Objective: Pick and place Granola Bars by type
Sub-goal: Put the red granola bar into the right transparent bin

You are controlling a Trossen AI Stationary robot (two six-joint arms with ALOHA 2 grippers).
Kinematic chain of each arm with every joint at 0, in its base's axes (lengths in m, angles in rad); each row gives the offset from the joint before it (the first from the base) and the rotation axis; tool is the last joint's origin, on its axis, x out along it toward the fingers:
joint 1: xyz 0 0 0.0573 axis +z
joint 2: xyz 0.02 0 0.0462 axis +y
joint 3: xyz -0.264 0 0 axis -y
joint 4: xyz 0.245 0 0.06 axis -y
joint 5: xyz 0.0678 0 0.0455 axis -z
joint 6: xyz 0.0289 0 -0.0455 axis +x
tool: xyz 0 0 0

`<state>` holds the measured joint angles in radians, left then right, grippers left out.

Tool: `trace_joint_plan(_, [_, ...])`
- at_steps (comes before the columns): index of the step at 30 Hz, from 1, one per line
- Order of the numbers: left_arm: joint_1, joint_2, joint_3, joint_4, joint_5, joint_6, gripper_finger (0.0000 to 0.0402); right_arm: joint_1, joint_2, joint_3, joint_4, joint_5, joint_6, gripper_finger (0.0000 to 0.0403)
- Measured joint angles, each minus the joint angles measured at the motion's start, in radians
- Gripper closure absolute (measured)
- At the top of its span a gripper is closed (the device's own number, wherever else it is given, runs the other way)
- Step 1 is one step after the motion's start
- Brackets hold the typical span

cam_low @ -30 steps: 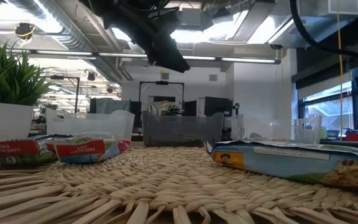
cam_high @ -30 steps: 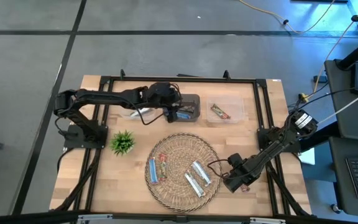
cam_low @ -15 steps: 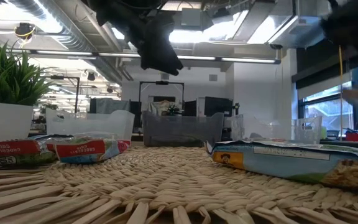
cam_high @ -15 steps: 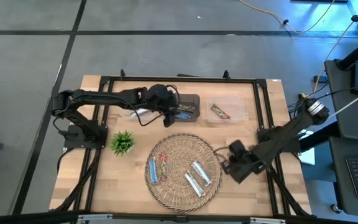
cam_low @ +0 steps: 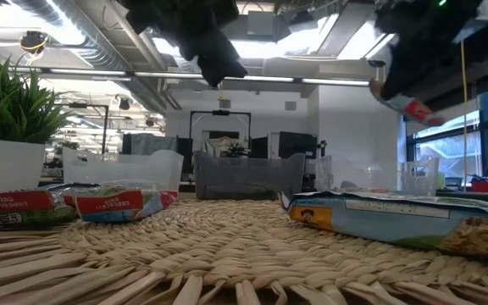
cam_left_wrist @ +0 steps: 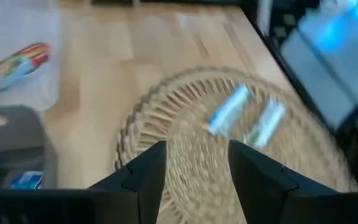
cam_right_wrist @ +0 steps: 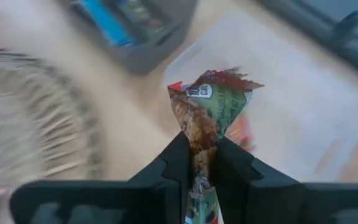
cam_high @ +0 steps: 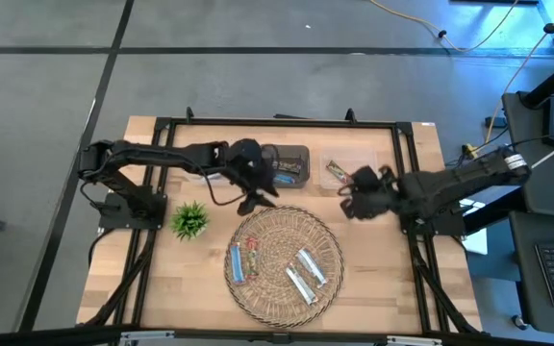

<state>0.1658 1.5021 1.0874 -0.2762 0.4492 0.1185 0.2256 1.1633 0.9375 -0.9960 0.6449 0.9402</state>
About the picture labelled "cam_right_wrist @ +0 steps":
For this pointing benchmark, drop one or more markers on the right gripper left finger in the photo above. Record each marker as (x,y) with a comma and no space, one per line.
(154,193)

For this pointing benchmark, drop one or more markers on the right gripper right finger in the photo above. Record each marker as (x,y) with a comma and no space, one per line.
(259,196)

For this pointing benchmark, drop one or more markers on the red green granola bar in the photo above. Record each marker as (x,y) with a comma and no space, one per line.
(241,130)
(207,118)

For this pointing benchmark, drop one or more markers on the clear plastic container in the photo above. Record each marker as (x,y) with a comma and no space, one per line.
(291,93)

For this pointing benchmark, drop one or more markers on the dark grey plastic bin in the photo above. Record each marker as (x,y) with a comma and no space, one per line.
(154,53)

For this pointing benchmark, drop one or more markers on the round woven wicker tray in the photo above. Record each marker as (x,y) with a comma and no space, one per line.
(26,124)

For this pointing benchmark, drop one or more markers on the black aluminium table frame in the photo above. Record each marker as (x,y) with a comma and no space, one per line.
(337,34)

